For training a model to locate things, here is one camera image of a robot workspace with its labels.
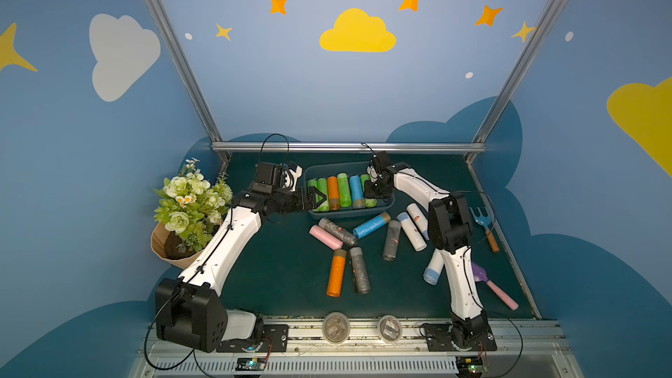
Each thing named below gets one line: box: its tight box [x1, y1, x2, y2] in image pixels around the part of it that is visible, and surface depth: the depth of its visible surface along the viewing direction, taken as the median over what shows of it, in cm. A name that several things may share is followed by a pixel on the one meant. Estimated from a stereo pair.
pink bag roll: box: [308, 224, 344, 250], surface depth 95 cm
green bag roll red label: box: [336, 172, 352, 208], surface depth 106 cm
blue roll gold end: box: [352, 211, 392, 240], surface depth 98 cm
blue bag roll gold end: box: [349, 175, 366, 210], surface depth 106 cm
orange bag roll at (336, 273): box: [326, 249, 348, 298], surface depth 87 cm
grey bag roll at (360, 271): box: [349, 247, 371, 294], surface depth 87 cm
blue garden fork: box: [469, 207, 500, 253], surface depth 100 cm
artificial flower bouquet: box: [152, 158, 234, 253], surface depth 72 cm
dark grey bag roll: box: [318, 217, 358, 247], surface depth 95 cm
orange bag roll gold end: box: [327, 175, 341, 211], surface depth 106 cm
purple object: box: [470, 261, 519, 311], surface depth 86 cm
